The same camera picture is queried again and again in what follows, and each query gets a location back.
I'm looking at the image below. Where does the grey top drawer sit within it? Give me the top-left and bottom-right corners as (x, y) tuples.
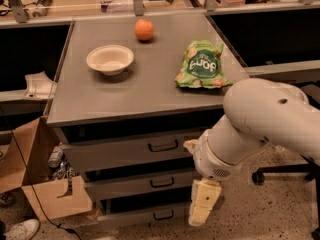
(63, 129), (202, 173)

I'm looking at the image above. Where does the grey drawer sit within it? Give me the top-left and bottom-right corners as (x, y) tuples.
(84, 168), (200, 201)
(97, 202), (190, 230)
(63, 129), (202, 173)

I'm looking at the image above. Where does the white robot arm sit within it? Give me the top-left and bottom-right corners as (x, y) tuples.
(184, 78), (320, 226)

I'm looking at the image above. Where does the grey bottom drawer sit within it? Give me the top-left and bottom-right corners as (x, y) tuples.
(97, 202), (190, 230)

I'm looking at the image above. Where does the grey middle drawer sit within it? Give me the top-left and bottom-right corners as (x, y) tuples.
(84, 168), (200, 201)

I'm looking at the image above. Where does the grey drawer cabinet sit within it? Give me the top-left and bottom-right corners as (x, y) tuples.
(46, 11), (268, 230)

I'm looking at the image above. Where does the black office chair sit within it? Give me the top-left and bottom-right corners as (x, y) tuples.
(252, 82), (320, 240)

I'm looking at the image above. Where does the green snack bag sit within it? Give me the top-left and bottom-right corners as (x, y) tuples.
(175, 40), (232, 89)

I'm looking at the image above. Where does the silver can in box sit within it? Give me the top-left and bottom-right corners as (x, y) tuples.
(48, 146), (63, 168)

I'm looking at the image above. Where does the orange fruit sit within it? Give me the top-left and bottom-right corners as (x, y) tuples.
(134, 19), (154, 41)

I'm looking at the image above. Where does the white sneaker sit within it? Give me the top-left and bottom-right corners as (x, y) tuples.
(3, 219), (40, 240)

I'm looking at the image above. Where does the brown cardboard box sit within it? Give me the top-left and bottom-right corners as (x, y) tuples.
(0, 118), (93, 221)

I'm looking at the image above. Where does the clear plastic tray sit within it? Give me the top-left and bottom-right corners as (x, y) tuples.
(23, 72), (57, 100)

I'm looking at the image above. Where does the grey handheld tool on bench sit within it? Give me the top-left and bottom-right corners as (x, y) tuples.
(32, 0), (53, 17)

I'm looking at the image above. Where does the black floor cable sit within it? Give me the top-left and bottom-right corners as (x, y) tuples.
(0, 107), (83, 240)

